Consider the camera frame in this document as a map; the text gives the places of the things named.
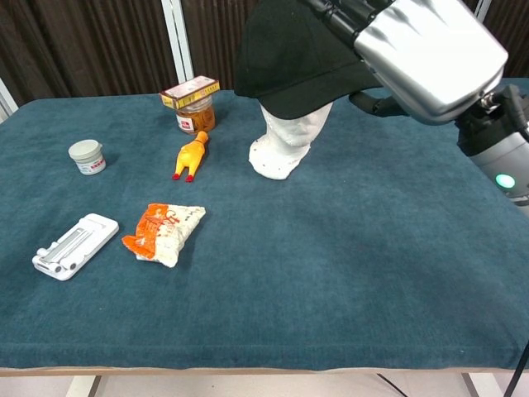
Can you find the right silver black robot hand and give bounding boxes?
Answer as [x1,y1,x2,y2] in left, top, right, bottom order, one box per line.
[304,0,509,126]

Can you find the black baseball cap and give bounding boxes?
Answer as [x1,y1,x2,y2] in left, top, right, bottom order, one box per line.
[233,0,384,118]

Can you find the white mannequin head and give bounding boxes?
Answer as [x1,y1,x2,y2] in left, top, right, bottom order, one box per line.
[247,100,336,182]

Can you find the glass jar amber contents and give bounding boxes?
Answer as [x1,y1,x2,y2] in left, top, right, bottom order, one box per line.
[174,92,217,136]

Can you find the small red gold box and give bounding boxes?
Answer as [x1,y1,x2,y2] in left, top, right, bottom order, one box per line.
[159,74,222,111]

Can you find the blue table cloth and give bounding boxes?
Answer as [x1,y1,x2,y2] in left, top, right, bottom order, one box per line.
[0,77,529,372]

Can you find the yellow rubber chicken toy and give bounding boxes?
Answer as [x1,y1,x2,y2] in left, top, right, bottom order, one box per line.
[171,132,211,184]

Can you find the orange white snack bag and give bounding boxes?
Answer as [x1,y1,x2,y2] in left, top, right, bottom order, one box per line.
[121,202,207,269]

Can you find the table leg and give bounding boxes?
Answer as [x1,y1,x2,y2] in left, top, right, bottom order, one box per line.
[64,373,103,397]
[460,371,481,397]

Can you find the dark brown curtain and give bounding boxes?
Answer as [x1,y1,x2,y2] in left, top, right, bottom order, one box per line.
[0,0,529,111]

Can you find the small white grey jar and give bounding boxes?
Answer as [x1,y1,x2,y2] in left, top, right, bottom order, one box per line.
[67,139,107,176]

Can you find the white folding phone stand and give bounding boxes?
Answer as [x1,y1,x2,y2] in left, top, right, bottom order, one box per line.
[31,213,121,283]

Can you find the white frame post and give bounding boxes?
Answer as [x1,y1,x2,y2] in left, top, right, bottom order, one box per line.
[0,77,20,122]
[160,0,196,84]

